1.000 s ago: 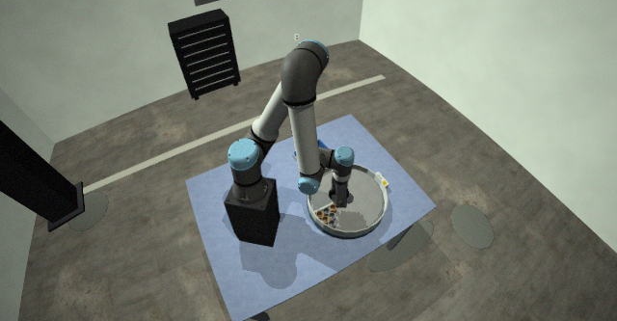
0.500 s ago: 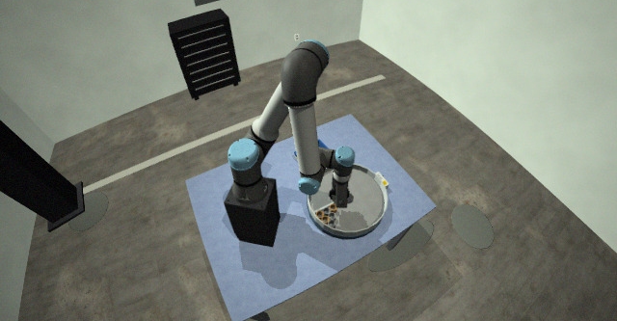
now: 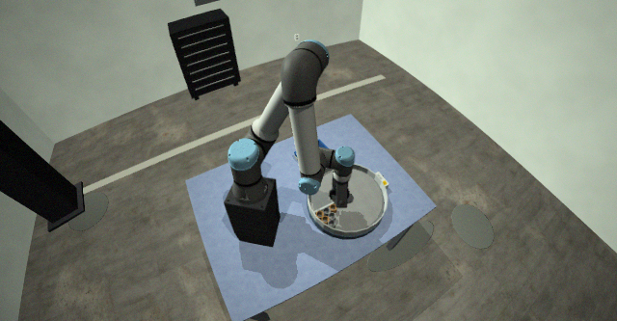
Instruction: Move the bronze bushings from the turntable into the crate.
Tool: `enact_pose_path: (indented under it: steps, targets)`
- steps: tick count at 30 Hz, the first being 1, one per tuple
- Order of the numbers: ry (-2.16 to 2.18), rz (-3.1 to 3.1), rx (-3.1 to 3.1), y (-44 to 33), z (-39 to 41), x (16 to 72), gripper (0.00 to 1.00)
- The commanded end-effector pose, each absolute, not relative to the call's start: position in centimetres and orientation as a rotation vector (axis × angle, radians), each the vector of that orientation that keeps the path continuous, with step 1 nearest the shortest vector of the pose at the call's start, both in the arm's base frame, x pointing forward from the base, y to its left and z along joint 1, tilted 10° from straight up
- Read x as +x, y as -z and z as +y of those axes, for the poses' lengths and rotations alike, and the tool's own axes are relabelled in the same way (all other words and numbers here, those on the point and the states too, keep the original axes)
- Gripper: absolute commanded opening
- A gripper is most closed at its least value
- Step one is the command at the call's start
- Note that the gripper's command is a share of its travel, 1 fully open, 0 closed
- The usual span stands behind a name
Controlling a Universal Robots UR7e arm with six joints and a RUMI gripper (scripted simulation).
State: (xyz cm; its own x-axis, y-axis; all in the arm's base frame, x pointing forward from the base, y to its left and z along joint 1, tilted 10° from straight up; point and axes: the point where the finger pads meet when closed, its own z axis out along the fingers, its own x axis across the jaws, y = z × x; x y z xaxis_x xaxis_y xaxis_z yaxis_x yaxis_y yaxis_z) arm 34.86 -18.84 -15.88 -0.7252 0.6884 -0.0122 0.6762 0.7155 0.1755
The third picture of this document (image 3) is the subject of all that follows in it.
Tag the blue crate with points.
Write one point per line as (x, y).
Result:
(320, 144)

